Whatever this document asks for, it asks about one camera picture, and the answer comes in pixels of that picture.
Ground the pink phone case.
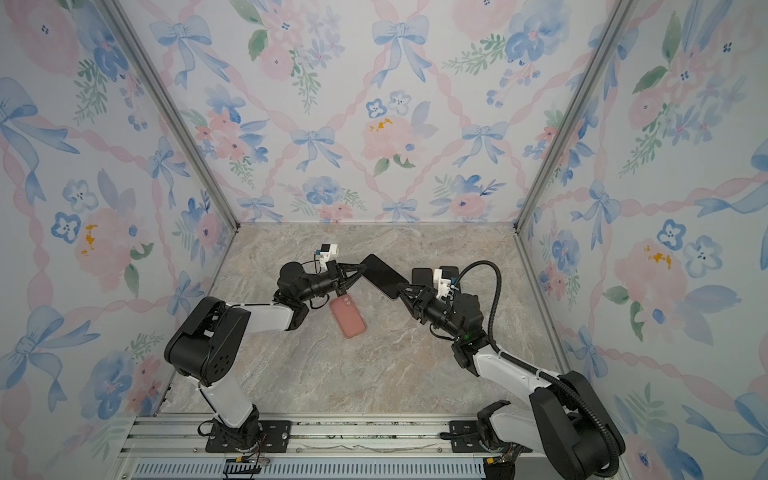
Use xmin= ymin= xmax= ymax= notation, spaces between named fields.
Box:
xmin=329 ymin=295 xmax=367 ymax=339

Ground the black phone case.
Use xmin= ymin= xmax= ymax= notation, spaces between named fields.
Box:
xmin=411 ymin=267 xmax=433 ymax=286

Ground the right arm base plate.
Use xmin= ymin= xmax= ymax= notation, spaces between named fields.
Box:
xmin=446 ymin=419 xmax=500 ymax=453

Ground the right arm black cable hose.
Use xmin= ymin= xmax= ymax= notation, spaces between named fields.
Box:
xmin=452 ymin=259 xmax=622 ymax=478

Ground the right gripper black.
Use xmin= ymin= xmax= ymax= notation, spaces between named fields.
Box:
xmin=400 ymin=284 xmax=467 ymax=345

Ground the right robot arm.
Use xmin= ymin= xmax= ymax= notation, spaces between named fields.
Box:
xmin=399 ymin=284 xmax=626 ymax=479

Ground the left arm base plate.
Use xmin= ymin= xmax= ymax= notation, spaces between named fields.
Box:
xmin=199 ymin=420 xmax=293 ymax=454

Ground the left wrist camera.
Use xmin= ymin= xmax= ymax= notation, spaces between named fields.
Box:
xmin=314 ymin=243 xmax=338 ymax=272

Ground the black smartphone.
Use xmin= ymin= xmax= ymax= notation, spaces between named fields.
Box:
xmin=362 ymin=254 xmax=409 ymax=300

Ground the aluminium rail frame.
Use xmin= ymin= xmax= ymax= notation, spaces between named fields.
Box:
xmin=113 ymin=413 xmax=631 ymax=480

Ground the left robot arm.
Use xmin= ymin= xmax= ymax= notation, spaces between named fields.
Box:
xmin=164 ymin=260 xmax=366 ymax=433

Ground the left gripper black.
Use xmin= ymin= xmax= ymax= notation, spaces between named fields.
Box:
xmin=298 ymin=264 xmax=366 ymax=307

